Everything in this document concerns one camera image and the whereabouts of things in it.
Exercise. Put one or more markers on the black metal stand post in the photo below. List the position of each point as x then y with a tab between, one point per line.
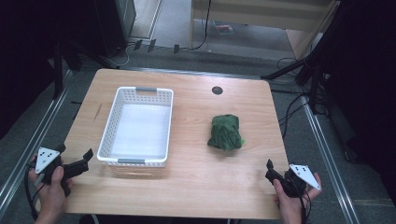
58	71

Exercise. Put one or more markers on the person's right hand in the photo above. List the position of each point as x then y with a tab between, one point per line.
292	207

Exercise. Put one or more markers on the red leaflet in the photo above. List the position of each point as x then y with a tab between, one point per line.
223	28

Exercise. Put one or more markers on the black tripod stand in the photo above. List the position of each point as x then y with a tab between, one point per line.
311	68

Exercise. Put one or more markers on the dark tape strip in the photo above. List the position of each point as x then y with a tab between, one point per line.
138	44
151	45
176	48

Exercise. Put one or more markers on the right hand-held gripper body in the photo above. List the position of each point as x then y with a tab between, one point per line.
303	175

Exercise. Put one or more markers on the green cloth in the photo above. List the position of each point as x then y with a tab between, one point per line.
225	132

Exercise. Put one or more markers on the black cabinet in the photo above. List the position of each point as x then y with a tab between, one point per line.
115	25

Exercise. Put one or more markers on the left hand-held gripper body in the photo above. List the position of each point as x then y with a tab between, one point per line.
45	158

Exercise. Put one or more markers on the dark round table grommet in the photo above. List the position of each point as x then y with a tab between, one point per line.
217	90

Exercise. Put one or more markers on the metal floor rail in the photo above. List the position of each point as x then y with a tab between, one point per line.
193	72
31	146
330	161

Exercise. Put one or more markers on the person's left hand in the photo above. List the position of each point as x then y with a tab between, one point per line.
51	199

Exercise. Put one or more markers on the white plastic basket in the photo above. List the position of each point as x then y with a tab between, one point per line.
140	130

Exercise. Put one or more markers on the light wooden furniture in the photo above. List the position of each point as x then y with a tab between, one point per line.
264	14

